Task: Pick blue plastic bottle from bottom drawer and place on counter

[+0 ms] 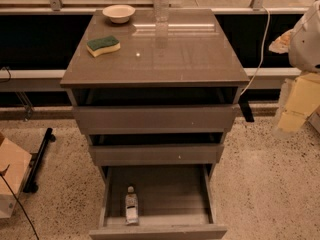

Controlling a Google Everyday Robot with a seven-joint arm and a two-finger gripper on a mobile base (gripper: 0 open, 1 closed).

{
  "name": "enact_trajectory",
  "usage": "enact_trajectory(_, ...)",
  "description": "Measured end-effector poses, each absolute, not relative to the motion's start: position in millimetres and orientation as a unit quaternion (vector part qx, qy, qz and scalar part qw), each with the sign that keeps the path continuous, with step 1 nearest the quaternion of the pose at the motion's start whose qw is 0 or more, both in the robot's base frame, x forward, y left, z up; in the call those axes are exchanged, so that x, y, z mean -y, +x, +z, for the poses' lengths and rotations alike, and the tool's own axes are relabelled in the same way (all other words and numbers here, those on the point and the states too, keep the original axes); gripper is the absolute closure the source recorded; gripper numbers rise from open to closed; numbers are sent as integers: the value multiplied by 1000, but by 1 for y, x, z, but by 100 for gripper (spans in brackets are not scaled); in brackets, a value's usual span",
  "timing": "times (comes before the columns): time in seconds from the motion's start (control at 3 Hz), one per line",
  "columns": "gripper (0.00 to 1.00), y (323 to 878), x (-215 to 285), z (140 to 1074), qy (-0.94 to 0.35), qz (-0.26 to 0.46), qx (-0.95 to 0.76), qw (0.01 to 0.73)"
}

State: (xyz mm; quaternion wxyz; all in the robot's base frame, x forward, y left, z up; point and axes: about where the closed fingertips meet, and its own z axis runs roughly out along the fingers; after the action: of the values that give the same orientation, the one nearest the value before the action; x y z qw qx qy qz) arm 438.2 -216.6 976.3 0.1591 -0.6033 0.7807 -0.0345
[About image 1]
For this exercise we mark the grey middle drawer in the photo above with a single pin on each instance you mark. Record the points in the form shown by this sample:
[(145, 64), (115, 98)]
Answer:
[(156, 154)]

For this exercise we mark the black metal stand leg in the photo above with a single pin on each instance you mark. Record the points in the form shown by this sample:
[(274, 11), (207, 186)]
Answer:
[(31, 184)]

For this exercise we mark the green yellow sponge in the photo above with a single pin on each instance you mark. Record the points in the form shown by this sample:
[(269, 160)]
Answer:
[(97, 47)]

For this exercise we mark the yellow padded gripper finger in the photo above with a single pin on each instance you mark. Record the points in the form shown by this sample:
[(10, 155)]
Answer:
[(299, 99), (281, 44)]

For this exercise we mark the grey drawer cabinet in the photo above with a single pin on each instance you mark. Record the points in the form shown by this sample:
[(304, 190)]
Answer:
[(184, 62)]

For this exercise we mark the white ceramic bowl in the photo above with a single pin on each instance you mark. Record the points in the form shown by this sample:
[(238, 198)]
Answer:
[(119, 14)]

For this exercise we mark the grey top drawer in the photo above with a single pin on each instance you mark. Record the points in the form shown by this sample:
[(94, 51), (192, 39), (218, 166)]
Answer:
[(153, 120)]

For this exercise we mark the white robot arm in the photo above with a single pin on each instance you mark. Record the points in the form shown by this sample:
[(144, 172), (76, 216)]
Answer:
[(304, 49)]

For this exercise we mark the cardboard box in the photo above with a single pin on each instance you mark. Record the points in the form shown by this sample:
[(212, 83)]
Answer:
[(14, 162)]

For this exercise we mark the tall clear bottle on counter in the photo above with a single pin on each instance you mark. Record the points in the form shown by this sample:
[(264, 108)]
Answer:
[(161, 10)]

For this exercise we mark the clear plastic water bottle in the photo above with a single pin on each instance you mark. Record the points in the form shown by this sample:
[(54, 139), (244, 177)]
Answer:
[(131, 207)]

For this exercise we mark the grey open bottom drawer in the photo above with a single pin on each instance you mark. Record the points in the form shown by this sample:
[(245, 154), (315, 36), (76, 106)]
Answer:
[(174, 203)]

